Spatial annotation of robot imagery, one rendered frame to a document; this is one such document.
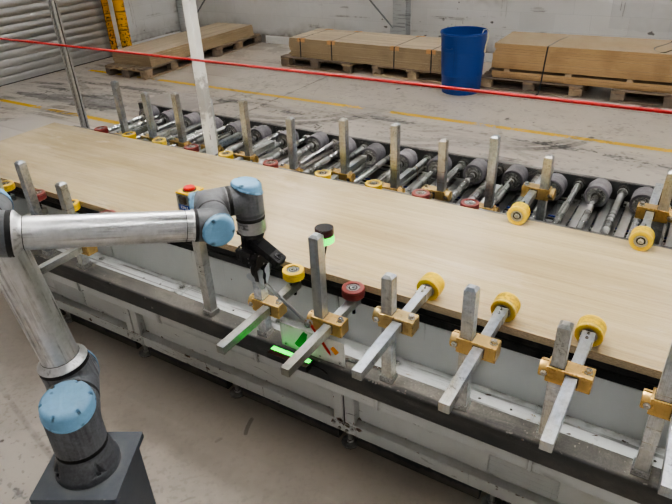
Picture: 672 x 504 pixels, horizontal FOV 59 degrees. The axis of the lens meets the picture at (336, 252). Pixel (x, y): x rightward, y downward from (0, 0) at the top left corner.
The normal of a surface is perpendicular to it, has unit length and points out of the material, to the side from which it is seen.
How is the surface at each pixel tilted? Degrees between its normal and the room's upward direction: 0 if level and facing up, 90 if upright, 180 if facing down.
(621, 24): 90
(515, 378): 90
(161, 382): 0
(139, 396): 0
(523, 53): 90
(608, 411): 90
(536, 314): 0
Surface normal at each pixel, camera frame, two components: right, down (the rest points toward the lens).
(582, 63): -0.51, 0.45
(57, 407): -0.01, -0.82
